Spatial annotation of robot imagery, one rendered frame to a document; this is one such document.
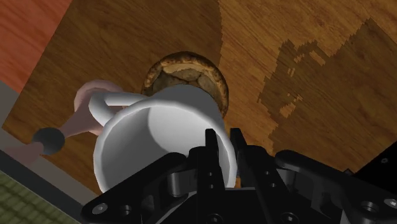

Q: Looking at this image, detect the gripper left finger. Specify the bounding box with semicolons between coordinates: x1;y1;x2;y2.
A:
81;128;227;224

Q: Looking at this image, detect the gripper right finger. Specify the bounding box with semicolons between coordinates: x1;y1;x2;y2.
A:
230;127;397;224

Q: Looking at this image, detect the white mug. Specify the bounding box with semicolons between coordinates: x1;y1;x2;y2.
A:
88;84;239;195

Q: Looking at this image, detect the brown speckled bowl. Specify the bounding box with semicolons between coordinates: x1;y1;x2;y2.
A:
141;51;230;120

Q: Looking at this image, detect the pink utensil with black knob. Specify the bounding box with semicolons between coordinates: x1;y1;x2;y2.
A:
31;79;125;156

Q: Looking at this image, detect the wooden table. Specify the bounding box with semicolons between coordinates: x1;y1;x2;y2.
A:
1;0;397;197

